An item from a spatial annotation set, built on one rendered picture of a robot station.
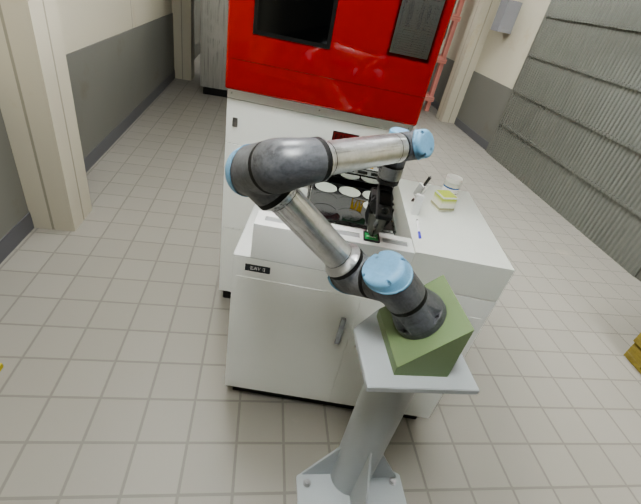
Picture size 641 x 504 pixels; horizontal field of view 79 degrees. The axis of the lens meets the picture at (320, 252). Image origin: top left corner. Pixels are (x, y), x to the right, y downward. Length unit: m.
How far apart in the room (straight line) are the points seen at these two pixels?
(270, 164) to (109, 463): 1.42
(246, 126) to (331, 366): 1.11
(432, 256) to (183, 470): 1.26
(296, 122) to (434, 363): 1.17
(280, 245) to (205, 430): 0.93
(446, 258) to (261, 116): 1.00
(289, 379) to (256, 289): 0.52
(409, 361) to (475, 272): 0.49
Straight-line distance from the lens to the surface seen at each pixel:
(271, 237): 1.33
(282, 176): 0.79
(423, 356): 1.09
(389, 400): 1.30
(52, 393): 2.13
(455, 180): 1.80
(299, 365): 1.74
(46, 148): 2.85
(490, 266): 1.45
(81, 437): 1.97
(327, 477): 1.83
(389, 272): 0.97
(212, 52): 6.30
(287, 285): 1.43
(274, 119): 1.82
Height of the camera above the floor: 1.64
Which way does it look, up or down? 34 degrees down
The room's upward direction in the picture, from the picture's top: 12 degrees clockwise
